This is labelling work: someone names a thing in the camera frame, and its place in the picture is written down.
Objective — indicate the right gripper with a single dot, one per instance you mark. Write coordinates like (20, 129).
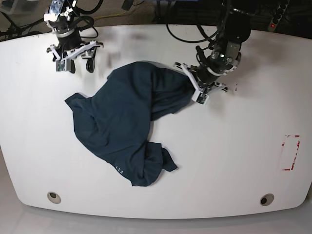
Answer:
(68, 39)

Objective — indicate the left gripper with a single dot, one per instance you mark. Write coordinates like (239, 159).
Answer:
(204, 77)

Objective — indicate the dark blue T-shirt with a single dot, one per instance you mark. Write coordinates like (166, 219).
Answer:
(114, 124)

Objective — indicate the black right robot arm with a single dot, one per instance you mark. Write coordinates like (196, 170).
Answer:
(66, 23)

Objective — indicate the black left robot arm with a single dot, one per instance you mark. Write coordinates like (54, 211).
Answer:
(218, 53)

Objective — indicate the power strip with red light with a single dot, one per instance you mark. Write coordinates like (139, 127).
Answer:
(278, 14)

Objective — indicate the red tape marking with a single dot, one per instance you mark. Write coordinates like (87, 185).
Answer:
(289, 152)

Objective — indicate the left table grommet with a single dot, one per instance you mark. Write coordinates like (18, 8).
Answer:
(54, 197)

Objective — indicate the table grommet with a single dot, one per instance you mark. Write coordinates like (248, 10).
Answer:
(54, 197)
(266, 200)

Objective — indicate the right table grommet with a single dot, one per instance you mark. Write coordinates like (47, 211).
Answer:
(266, 200)

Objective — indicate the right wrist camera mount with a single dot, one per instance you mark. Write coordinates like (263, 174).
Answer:
(83, 51)

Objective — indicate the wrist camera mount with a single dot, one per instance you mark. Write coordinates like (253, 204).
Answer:
(83, 51)
(202, 91)

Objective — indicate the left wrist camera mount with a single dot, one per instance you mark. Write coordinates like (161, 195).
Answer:
(202, 91)

